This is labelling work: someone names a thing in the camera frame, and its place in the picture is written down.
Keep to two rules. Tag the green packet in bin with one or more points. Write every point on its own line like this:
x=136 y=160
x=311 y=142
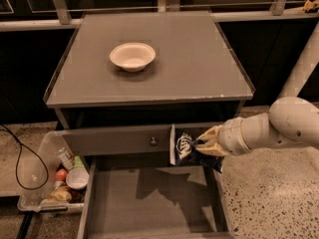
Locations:
x=78 y=163

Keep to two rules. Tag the grey wooden drawer cabinet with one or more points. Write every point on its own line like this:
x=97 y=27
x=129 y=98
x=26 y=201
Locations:
x=194 y=82

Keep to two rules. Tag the round metal drawer knob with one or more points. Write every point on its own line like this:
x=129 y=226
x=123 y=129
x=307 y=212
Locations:
x=154 y=141

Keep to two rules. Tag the white paper bowl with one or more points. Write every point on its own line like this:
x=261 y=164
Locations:
x=132 y=57

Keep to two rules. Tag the clear plastic storage bin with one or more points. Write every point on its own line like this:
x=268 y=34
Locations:
x=37 y=174

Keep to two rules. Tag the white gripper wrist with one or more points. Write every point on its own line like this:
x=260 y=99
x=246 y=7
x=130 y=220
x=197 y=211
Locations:
x=230 y=137

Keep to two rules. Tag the white labelled bottle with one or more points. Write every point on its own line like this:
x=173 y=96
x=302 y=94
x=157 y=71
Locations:
x=65 y=158

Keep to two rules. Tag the orange round fruit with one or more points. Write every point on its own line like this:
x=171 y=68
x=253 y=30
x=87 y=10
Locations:
x=61 y=174

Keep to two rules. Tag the grey top drawer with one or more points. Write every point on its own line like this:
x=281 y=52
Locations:
x=117 y=139

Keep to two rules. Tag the grey open middle drawer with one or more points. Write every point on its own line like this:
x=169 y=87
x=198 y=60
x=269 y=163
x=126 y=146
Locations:
x=141 y=196

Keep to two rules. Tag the small white bowl in bin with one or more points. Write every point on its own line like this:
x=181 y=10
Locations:
x=77 y=178

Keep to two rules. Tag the blue Kettle chip bag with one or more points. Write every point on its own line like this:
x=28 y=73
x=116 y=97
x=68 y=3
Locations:
x=182 y=150

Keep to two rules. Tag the yellow crumpled snack bag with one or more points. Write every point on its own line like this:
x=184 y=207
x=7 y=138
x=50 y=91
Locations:
x=62 y=193

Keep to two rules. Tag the metal railing frame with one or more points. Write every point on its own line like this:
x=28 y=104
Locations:
x=26 y=15

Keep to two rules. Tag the small yellow object on rail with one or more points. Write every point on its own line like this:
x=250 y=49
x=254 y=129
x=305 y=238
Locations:
x=311 y=5

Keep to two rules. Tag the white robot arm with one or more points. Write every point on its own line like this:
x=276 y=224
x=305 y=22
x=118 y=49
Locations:
x=290 y=121

